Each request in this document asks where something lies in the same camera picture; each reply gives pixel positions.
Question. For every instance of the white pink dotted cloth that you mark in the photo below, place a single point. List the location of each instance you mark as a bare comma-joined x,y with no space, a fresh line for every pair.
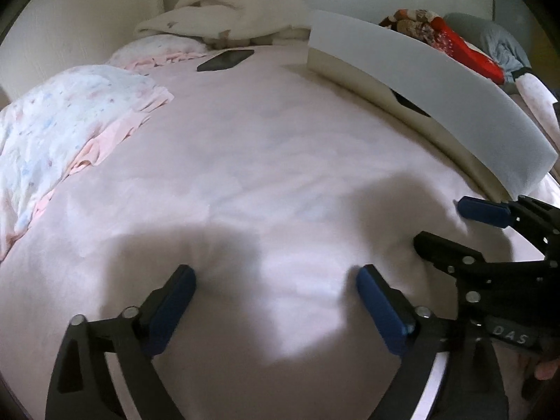
536,96

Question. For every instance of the person's right hand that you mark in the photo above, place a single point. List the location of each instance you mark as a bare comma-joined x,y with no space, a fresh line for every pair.
547,369

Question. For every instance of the grey cloth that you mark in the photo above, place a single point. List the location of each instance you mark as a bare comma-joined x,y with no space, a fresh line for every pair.
503,43

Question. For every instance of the white storage box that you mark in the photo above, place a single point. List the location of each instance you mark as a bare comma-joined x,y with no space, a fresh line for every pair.
437,78

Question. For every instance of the white floral quilt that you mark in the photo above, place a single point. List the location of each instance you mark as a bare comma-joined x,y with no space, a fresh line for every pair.
65,118

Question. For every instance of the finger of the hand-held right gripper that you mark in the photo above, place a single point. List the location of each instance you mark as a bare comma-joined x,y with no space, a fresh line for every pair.
481,210
446,253

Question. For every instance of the folded white fleece blanket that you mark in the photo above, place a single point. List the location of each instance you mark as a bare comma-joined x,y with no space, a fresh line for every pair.
245,8

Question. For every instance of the black smartphone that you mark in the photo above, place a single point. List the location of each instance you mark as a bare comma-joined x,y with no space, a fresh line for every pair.
225,60

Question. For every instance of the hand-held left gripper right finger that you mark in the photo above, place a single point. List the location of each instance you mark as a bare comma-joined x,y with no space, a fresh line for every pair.
380,310

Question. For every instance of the white bed headboard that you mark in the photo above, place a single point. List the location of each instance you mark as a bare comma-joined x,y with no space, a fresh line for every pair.
65,22

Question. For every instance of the red brown patterned cloth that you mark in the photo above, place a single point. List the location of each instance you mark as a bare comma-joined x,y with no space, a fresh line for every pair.
455,48

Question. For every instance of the pink bed sheet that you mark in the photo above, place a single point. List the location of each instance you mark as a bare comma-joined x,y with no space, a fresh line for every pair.
262,162

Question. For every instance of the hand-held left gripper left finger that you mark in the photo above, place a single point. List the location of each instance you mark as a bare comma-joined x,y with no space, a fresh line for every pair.
173,310

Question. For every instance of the pink ruffled pillow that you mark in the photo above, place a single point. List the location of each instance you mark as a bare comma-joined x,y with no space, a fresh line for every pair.
153,48

